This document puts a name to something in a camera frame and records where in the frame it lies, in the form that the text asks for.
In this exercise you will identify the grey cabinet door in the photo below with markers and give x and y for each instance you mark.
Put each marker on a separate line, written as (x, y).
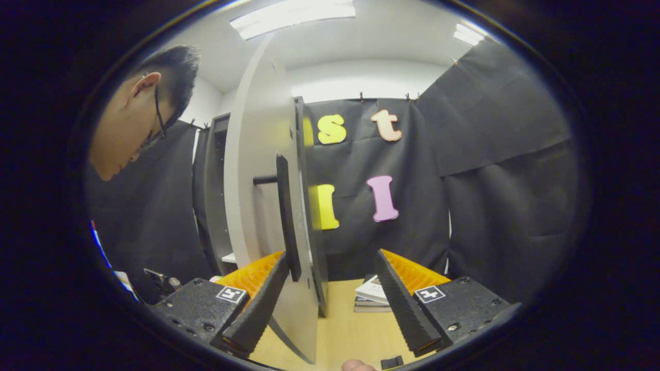
(252, 154)

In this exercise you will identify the long ceiling light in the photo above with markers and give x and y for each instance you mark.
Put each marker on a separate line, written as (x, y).
(294, 15)

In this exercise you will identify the small ceiling light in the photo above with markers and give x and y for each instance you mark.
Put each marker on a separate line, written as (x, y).
(468, 35)

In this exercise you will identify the dark grey cabinet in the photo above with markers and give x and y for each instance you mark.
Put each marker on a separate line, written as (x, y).
(211, 206)

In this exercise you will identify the black backdrop cloth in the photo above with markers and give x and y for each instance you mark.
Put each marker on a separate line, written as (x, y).
(490, 206)

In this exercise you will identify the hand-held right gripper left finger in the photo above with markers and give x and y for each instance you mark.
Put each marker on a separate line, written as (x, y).
(263, 309)

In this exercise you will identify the white book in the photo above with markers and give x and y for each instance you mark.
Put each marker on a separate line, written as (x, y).
(374, 291)

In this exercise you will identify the person's head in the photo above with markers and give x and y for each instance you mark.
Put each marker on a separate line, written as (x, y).
(124, 129)

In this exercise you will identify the grey book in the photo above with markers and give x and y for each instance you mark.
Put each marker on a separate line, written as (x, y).
(368, 307)

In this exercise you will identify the black glasses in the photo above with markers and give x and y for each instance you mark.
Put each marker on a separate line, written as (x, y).
(160, 118)

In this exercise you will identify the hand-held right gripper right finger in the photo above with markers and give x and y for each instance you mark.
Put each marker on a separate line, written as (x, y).
(402, 309)

